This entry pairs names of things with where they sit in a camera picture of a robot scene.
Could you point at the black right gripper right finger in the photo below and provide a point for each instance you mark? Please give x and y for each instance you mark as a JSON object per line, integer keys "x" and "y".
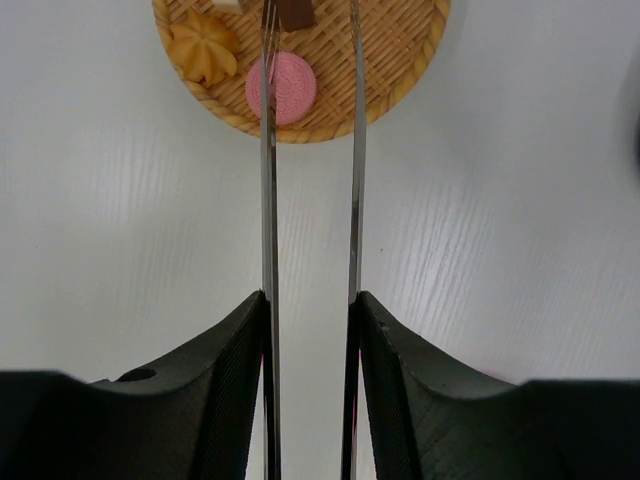
{"x": 433, "y": 417}

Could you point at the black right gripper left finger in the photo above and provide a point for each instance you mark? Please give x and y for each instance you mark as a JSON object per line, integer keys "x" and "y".
{"x": 186, "y": 415}

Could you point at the steel tongs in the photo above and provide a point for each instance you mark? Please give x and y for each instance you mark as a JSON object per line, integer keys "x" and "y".
{"x": 270, "y": 31}

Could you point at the steel lunch box bowl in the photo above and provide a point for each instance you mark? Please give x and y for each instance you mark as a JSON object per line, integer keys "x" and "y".
{"x": 627, "y": 115}

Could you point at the pink round sandwich cookie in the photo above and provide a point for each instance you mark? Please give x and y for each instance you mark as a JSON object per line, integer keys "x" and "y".
{"x": 295, "y": 88}

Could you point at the yellow flower cookie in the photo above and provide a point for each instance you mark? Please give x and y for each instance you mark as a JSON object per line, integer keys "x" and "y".
{"x": 204, "y": 48}

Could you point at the woven bamboo tray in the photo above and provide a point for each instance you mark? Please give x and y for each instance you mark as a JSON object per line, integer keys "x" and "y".
{"x": 399, "y": 39}

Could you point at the white cube sweet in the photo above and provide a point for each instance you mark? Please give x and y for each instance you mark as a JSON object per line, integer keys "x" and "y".
{"x": 235, "y": 7}

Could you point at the brown chocolate block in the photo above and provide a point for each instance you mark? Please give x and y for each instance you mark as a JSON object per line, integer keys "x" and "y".
{"x": 295, "y": 14}

